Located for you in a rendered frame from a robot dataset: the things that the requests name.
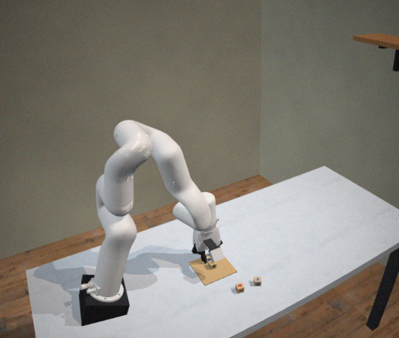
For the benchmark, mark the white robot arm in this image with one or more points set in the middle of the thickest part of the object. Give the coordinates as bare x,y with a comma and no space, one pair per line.
138,143

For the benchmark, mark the tan square mat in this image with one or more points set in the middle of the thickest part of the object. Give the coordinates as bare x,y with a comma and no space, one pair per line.
207,276

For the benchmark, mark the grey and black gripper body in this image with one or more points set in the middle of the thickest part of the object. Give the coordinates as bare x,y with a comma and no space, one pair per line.
199,237

